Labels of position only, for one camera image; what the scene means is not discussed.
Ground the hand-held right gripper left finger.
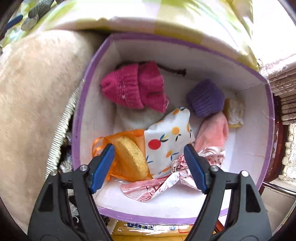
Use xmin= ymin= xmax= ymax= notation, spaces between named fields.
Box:
xmin=28 ymin=144 xmax=116 ymax=241

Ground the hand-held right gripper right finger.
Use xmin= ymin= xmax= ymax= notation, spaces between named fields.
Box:
xmin=184 ymin=144 xmax=272 ymax=241

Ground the patterned fabric scrunchie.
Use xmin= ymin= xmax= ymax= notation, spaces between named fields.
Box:
xmin=171 ymin=154 xmax=197 ymax=186

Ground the orange mesh bag with sponge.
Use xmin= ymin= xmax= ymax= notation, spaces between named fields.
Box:
xmin=92 ymin=129 xmax=153 ymax=182

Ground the pink towel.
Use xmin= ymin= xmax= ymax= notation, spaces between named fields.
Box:
xmin=194 ymin=113 xmax=229 ymax=152

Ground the white fruit print pouch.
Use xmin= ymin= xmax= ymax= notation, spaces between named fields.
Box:
xmin=144 ymin=107 xmax=196 ymax=179

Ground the white red patterned scarf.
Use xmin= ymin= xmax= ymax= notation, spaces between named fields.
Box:
xmin=120 ymin=147 xmax=226 ymax=202

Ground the grey fabric pouch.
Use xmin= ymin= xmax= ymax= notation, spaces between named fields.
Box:
xmin=116 ymin=105 xmax=176 ymax=136

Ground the purple cardboard box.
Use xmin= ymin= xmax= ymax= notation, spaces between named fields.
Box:
xmin=71 ymin=32 xmax=275 ymax=225

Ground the yellow sponge with white scrubber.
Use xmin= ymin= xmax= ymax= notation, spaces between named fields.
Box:
xmin=223 ymin=98 xmax=245 ymax=128

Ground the purple knitted sock roll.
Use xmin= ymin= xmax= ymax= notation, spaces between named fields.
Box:
xmin=187 ymin=79 xmax=226 ymax=118

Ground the magenta knitted sock roll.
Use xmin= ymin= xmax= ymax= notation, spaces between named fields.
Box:
xmin=100 ymin=64 xmax=145 ymax=109
xmin=138 ymin=61 xmax=169 ymax=113

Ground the dark brown hair clip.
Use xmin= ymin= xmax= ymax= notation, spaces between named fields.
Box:
xmin=159 ymin=64 xmax=187 ymax=76

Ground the yellow plastic packet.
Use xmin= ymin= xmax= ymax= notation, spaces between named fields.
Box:
xmin=111 ymin=219 xmax=218 ymax=241

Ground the metal rod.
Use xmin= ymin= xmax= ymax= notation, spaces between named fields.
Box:
xmin=262 ymin=181 xmax=296 ymax=198

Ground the beige velvet stool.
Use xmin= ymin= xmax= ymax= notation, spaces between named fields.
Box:
xmin=0 ymin=30 xmax=109 ymax=234

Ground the green checkered plastic tablecloth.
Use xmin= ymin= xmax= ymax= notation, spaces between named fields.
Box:
xmin=0 ymin=0 xmax=259 ymax=72

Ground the black white striped cloth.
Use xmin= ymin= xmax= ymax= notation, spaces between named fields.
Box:
xmin=21 ymin=0 xmax=59 ymax=31

